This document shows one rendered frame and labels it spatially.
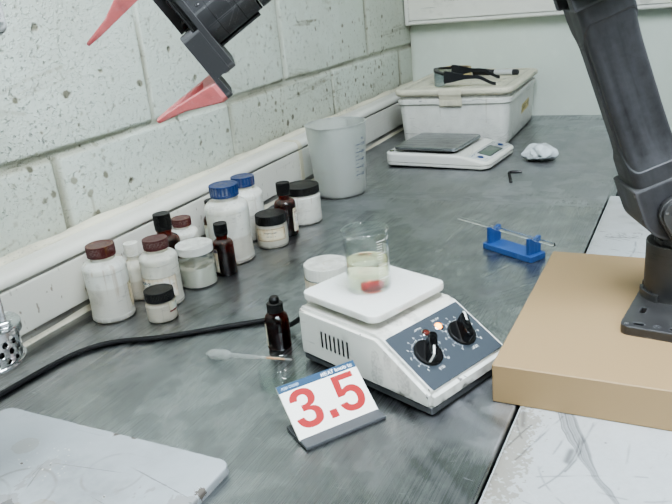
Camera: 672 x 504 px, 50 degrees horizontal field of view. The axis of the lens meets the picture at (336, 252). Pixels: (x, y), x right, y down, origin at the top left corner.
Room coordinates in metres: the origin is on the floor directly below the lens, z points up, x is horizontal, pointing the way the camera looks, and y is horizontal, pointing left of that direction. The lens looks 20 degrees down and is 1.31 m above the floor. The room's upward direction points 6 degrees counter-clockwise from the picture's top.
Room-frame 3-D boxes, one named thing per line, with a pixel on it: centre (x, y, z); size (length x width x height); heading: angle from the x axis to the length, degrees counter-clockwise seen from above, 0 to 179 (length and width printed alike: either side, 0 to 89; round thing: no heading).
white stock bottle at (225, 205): (1.13, 0.17, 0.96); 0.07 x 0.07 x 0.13
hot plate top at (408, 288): (0.75, -0.04, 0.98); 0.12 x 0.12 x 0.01; 41
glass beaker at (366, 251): (0.75, -0.03, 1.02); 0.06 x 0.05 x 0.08; 136
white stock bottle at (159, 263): (0.98, 0.26, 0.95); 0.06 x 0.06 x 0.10
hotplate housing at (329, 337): (0.73, -0.06, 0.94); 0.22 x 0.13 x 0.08; 41
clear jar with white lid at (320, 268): (0.86, 0.01, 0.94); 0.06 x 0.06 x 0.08
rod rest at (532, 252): (1.03, -0.27, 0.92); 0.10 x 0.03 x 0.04; 33
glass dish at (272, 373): (0.71, 0.07, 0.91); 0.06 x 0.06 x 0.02
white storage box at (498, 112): (1.98, -0.41, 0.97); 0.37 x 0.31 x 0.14; 153
